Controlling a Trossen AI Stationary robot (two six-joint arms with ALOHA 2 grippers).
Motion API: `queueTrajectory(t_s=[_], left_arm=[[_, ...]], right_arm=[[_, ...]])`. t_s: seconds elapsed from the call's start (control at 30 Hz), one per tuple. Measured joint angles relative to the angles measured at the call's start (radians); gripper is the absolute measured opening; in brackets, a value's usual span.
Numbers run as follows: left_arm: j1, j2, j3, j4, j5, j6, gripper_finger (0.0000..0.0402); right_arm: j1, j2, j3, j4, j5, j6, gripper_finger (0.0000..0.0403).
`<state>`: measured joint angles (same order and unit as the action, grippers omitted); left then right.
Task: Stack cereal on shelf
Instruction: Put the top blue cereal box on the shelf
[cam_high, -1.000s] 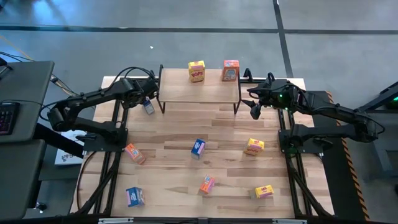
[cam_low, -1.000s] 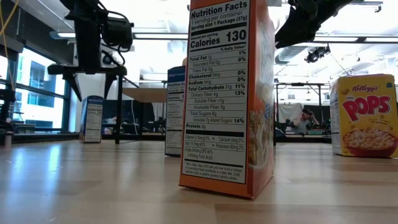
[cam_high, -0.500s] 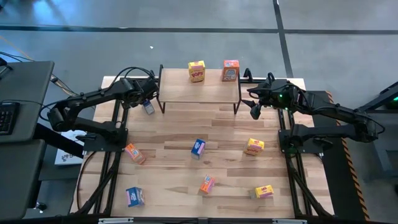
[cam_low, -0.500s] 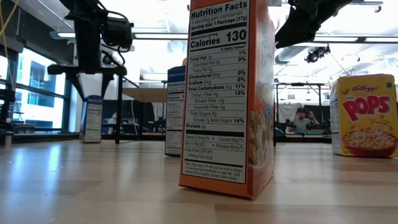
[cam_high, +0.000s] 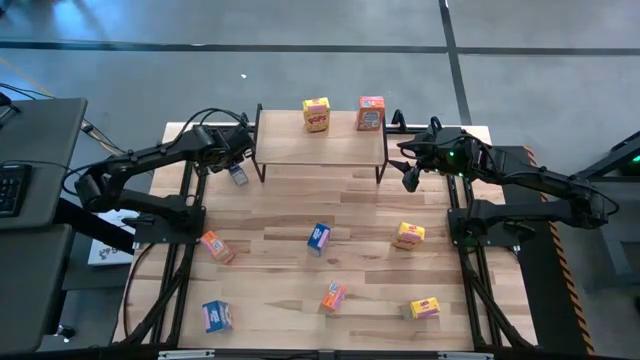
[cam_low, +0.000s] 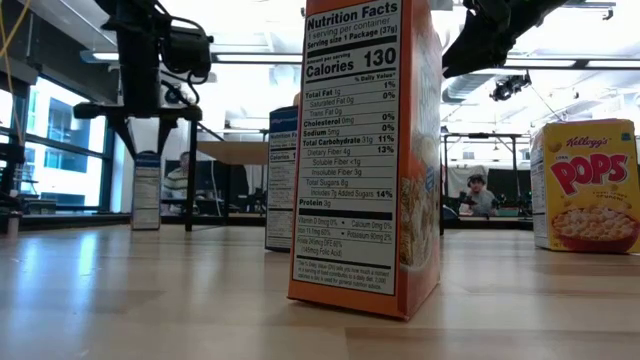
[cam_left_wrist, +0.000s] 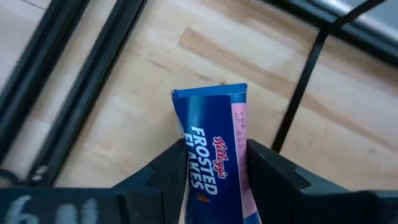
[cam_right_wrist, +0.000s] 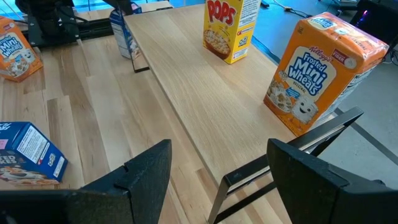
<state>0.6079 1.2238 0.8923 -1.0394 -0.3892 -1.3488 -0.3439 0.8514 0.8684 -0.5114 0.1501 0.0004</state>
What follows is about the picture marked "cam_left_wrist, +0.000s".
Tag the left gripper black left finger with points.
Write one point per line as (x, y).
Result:
(155, 193)

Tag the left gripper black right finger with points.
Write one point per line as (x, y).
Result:
(280, 193)

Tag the blue Frosted Flakes cereal box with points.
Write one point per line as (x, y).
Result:
(211, 124)

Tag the black aluminium table frame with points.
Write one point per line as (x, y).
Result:
(102, 65)

